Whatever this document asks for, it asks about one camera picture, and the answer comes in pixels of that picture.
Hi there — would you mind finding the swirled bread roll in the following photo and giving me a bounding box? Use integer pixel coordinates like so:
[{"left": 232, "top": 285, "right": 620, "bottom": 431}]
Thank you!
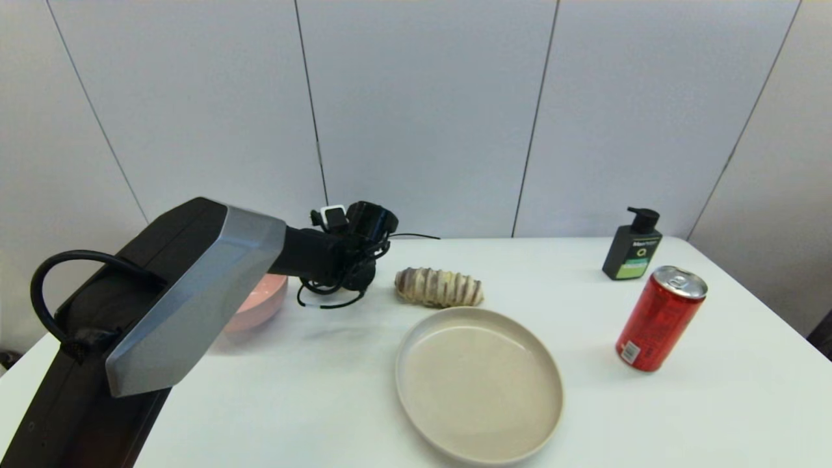
[{"left": 395, "top": 267, "right": 484, "bottom": 308}]

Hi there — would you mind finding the pink bowl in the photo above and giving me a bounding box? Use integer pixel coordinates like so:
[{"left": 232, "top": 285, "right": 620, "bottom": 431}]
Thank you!
[{"left": 224, "top": 274, "right": 289, "bottom": 333}]

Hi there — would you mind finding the beige round plate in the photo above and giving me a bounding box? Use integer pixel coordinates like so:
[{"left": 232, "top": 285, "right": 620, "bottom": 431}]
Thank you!
[{"left": 395, "top": 307, "right": 564, "bottom": 466}]

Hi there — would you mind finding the black pump bottle green label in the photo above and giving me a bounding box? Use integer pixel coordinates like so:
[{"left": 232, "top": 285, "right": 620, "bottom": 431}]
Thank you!
[{"left": 602, "top": 207, "right": 664, "bottom": 281}]

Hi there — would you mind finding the red drink can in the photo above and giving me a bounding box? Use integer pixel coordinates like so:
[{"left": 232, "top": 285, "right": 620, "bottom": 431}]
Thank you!
[{"left": 616, "top": 265, "right": 708, "bottom": 372}]

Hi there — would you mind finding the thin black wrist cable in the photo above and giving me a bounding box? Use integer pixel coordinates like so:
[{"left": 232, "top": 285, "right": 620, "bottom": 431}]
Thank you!
[{"left": 297, "top": 231, "right": 441, "bottom": 310}]

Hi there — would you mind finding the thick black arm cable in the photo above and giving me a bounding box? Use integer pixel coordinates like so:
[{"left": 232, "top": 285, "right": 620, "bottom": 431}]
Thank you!
[{"left": 31, "top": 250, "right": 163, "bottom": 345}]

